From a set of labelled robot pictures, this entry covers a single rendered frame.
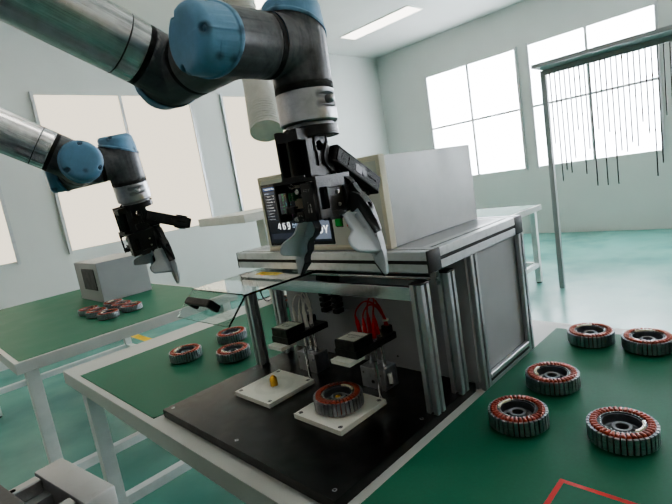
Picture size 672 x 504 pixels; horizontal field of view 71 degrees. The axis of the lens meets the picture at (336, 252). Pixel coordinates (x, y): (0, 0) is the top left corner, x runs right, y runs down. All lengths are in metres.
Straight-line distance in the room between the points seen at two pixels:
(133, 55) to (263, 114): 1.72
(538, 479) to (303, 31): 0.76
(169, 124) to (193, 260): 1.69
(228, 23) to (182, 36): 0.05
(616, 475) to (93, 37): 0.95
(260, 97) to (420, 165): 1.39
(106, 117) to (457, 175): 5.06
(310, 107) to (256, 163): 6.21
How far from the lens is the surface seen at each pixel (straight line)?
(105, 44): 0.62
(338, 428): 1.03
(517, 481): 0.91
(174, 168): 6.15
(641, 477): 0.94
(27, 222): 5.58
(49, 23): 0.62
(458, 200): 1.26
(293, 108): 0.59
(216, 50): 0.53
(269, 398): 1.22
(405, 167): 1.08
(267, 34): 0.56
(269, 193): 1.29
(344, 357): 1.10
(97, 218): 5.74
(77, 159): 0.98
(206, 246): 6.26
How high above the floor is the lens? 1.28
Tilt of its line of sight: 9 degrees down
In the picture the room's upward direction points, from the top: 9 degrees counter-clockwise
